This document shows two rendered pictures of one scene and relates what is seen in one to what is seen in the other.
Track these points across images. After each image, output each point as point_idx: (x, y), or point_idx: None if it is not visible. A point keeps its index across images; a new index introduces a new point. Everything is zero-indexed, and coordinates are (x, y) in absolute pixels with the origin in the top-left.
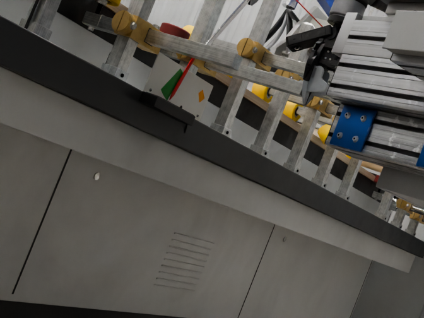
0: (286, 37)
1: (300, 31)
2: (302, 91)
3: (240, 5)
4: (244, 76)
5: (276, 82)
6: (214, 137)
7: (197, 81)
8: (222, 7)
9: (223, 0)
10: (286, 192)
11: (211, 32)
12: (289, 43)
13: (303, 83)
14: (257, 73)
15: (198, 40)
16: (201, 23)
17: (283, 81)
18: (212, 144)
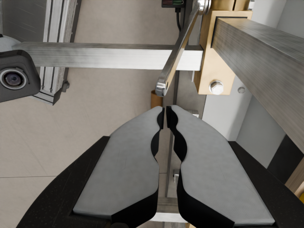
0: (21, 54)
1: None
2: (15, 40)
3: (168, 59)
4: (121, 44)
5: (63, 44)
6: (176, 88)
7: (196, 39)
8: (242, 79)
9: (253, 80)
10: (165, 187)
11: (220, 52)
12: (16, 50)
13: (6, 35)
14: (97, 46)
15: (224, 18)
16: (248, 25)
17: (49, 45)
18: (175, 85)
